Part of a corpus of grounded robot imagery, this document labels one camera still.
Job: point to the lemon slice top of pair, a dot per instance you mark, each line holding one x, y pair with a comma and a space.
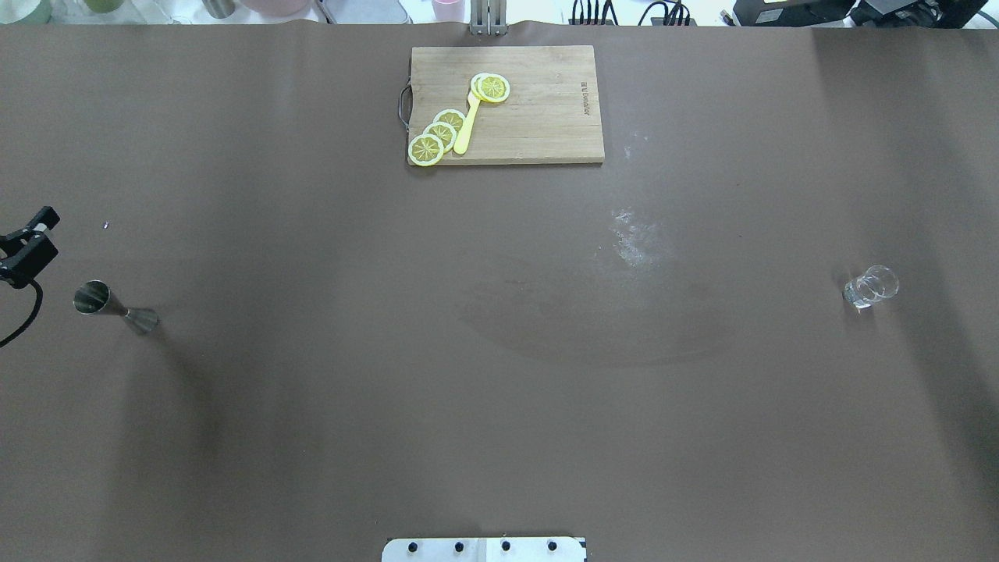
493, 88

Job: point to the lemon slice row end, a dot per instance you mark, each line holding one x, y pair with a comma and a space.
425, 150

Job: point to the pink bowl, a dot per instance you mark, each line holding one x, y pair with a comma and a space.
275, 8

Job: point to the wooden cutting board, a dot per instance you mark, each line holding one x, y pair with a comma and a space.
552, 115

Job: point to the lemon slice row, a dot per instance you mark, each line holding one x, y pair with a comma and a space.
453, 117
445, 132

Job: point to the lemon slice under pair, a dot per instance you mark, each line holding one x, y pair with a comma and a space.
474, 86

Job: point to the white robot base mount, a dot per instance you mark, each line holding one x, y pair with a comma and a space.
509, 548

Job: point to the clear glass shaker cup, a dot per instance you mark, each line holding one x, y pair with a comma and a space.
876, 284

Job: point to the yellow plastic knife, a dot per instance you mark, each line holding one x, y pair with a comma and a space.
463, 139

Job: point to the aluminium frame post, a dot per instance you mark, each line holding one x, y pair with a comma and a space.
488, 18

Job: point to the lemon slice row inner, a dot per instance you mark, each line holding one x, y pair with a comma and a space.
453, 117

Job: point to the pink cup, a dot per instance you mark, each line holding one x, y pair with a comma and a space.
453, 11

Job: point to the lemon slice row middle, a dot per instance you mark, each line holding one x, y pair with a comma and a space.
445, 132

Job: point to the steel jigger measuring cup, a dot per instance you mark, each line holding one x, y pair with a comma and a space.
96, 298

